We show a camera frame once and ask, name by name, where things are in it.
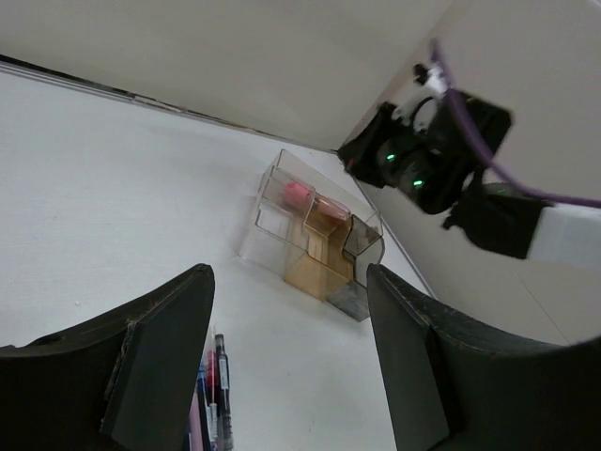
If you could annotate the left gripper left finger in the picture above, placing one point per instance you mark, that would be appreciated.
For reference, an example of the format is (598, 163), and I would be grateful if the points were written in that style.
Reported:
(123, 380)

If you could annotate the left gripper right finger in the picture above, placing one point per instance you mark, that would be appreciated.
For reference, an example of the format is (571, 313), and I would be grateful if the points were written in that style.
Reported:
(453, 382)

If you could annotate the black gel pen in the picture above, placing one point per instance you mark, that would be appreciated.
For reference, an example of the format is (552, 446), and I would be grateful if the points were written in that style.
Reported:
(224, 404)

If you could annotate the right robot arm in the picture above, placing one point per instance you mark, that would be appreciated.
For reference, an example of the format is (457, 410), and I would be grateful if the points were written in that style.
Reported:
(419, 150)

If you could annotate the clear compartment desk organizer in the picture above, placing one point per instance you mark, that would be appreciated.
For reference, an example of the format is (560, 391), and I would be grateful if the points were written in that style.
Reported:
(321, 256)

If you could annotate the blue gel pen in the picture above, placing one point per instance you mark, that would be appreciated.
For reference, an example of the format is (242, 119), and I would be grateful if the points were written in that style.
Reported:
(202, 417)

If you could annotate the pink red gel pen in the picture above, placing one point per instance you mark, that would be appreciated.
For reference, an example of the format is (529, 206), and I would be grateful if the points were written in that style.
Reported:
(212, 396)

